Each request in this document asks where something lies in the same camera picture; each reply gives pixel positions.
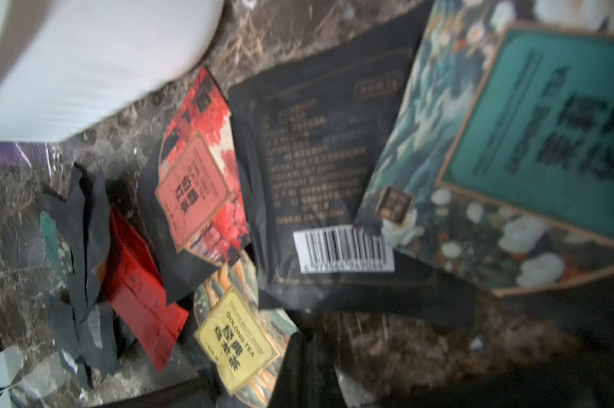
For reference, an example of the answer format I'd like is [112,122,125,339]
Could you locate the pink red tea bag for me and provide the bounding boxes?
[137,67,250,304]

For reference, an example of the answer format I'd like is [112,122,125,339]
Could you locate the yellow oolong tea bag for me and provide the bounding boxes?
[193,251,299,407]

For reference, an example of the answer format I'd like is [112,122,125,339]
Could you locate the black tea bag barcode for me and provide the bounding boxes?
[229,5,437,315]

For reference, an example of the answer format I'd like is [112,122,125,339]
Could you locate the green jasmine tea bag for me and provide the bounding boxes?
[355,1,614,296]

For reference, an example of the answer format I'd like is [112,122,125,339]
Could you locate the orange red foil tea bag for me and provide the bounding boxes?
[102,207,189,372]

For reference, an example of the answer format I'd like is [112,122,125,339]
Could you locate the purple metronome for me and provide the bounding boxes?
[0,142,49,168]

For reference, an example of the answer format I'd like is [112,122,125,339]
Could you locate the black tea bag middle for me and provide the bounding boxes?
[36,164,119,388]

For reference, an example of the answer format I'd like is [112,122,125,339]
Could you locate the white storage box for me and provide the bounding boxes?
[0,1,224,143]

